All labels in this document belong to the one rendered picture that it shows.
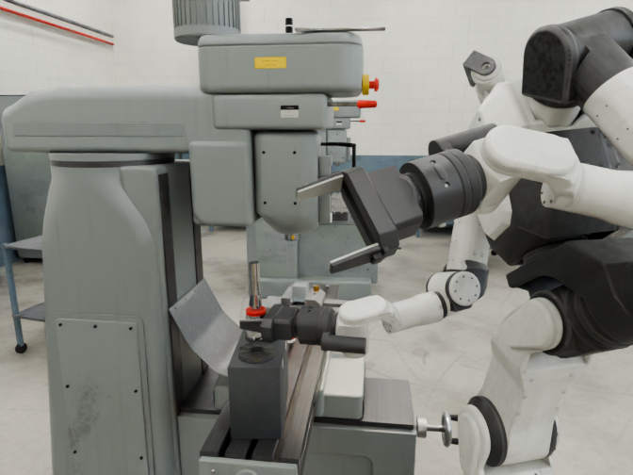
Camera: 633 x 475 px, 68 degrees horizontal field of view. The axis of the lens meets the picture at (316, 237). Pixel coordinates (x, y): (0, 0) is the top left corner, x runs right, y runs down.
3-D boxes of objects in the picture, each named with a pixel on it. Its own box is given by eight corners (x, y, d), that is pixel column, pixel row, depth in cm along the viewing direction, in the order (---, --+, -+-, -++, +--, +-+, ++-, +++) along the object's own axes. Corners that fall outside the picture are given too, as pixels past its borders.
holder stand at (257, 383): (288, 388, 131) (287, 322, 126) (282, 440, 109) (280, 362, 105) (245, 388, 131) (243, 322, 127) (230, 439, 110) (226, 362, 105)
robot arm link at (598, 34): (626, 100, 76) (575, 44, 82) (668, 55, 68) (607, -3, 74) (572, 119, 73) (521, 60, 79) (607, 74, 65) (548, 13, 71)
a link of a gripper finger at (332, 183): (297, 204, 59) (342, 189, 61) (298, 189, 56) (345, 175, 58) (293, 193, 60) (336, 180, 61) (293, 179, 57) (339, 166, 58)
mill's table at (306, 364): (339, 299, 222) (340, 283, 221) (299, 497, 103) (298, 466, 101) (292, 296, 225) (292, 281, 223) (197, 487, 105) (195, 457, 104)
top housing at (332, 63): (363, 98, 153) (364, 45, 149) (361, 91, 127) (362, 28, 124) (224, 99, 158) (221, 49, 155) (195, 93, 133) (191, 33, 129)
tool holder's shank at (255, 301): (265, 309, 108) (263, 263, 105) (251, 312, 106) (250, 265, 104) (259, 304, 111) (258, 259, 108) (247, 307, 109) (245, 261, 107)
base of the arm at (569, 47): (625, 101, 78) (576, 69, 85) (667, 24, 69) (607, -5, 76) (556, 125, 75) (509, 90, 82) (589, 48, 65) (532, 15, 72)
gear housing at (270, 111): (333, 129, 155) (333, 98, 153) (326, 129, 132) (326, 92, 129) (235, 129, 159) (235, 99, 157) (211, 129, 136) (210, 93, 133)
